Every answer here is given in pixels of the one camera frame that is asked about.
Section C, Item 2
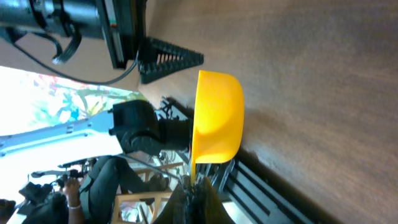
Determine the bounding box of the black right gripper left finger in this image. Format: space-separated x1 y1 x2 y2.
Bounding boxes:
153 183 192 224

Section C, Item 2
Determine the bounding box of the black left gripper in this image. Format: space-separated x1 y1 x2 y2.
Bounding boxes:
95 0 204 84

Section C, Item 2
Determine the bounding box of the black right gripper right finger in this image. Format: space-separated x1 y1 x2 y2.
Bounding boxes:
194 177 234 224

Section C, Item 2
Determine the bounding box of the yellow measuring scoop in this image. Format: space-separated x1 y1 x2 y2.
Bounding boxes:
190 70 245 185

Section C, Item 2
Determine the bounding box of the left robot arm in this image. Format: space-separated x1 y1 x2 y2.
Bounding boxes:
1 0 204 164

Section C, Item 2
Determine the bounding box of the wooden chair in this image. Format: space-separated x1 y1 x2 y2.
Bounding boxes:
110 161 186 224

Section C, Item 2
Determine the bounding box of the person in background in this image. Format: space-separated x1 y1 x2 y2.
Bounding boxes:
0 155 170 224

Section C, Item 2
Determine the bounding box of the black left camera cable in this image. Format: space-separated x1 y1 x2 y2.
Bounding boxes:
9 30 139 86

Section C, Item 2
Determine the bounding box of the aluminium rail frame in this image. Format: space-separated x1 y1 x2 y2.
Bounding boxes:
196 159 314 223

